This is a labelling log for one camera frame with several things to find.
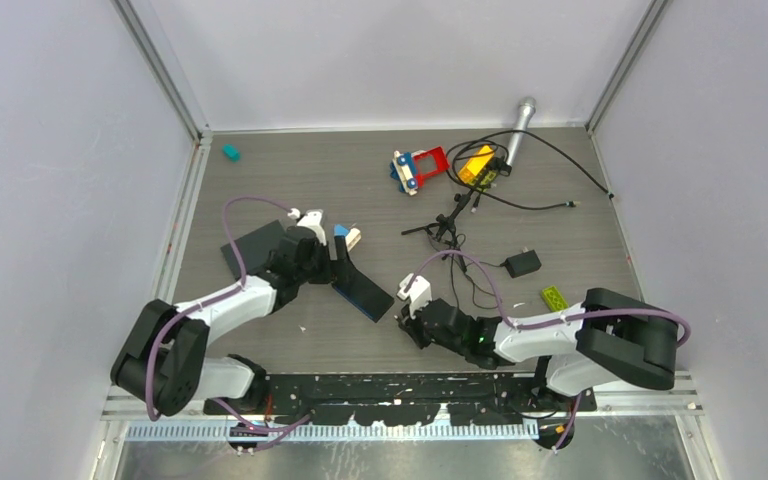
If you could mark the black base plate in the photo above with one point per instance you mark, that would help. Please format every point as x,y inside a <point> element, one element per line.
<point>413,399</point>

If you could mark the black mini tripod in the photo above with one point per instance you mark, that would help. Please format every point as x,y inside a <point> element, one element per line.
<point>442,232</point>

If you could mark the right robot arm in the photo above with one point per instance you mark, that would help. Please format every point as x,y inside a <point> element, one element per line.
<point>604,338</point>

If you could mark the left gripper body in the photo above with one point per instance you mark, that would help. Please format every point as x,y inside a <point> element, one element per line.
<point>318,270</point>

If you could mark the red blue toy vehicle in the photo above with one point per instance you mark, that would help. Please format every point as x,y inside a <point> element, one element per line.
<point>412,170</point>

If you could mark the green toy brick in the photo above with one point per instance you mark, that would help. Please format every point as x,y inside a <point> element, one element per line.
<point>553,299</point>

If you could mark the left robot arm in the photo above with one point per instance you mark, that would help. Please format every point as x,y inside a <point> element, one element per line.
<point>164,360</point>

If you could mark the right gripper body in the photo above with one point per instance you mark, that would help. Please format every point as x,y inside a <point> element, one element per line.
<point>423,336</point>

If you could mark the black network switch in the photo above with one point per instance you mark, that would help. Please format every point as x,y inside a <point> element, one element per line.
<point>361,292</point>

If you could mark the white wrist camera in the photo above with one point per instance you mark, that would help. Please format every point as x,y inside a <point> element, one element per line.
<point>415,292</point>
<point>313,220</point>

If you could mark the yellow toy brick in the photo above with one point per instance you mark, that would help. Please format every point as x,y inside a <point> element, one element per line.
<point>478,170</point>

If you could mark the silver microphone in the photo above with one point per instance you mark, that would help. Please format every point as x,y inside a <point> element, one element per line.
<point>526,111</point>

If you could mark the blue white toy brick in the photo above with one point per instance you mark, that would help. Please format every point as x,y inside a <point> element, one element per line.
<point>351,235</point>

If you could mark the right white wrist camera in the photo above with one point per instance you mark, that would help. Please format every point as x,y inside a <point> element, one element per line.
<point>415,292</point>

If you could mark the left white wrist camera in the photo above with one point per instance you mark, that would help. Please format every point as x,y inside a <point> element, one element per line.
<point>313,220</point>

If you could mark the teal block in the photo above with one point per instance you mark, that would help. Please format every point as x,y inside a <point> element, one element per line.
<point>231,152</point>

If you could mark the black power adapter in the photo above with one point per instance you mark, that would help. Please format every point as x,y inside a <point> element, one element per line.
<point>522,263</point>

